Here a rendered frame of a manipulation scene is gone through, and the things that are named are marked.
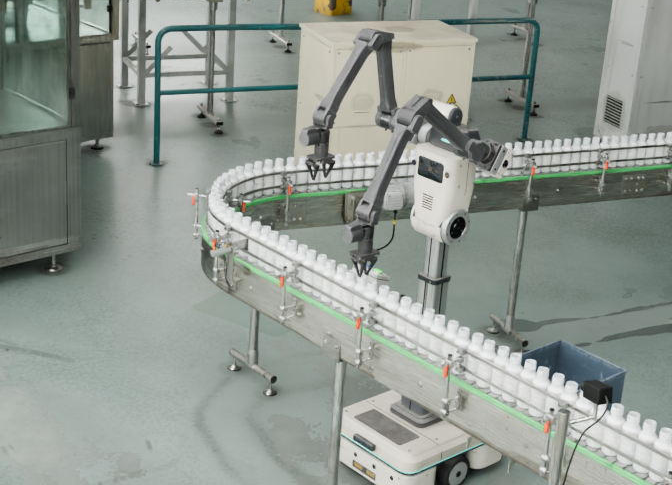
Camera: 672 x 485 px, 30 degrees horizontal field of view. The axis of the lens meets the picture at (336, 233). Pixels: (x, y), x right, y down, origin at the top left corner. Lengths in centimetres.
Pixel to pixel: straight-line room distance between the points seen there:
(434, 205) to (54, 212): 289
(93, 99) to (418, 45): 253
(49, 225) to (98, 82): 241
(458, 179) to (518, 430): 128
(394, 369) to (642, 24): 606
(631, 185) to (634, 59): 344
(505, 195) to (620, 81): 406
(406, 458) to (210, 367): 152
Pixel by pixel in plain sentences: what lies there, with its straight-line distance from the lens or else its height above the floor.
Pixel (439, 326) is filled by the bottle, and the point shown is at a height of 114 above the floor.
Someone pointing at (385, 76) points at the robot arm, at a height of 178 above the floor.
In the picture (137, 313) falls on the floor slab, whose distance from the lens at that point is 708.
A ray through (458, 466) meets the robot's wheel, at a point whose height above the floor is 12.
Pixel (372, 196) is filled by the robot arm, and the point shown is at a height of 149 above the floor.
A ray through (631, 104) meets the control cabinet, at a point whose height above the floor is 49.
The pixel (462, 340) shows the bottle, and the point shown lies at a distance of 438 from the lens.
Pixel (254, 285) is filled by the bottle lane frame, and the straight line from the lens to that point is 518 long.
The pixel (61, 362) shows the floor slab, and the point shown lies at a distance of 657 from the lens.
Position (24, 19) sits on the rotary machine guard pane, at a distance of 703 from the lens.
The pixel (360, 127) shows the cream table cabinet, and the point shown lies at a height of 58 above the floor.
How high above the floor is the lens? 302
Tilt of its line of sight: 21 degrees down
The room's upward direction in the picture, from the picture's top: 4 degrees clockwise
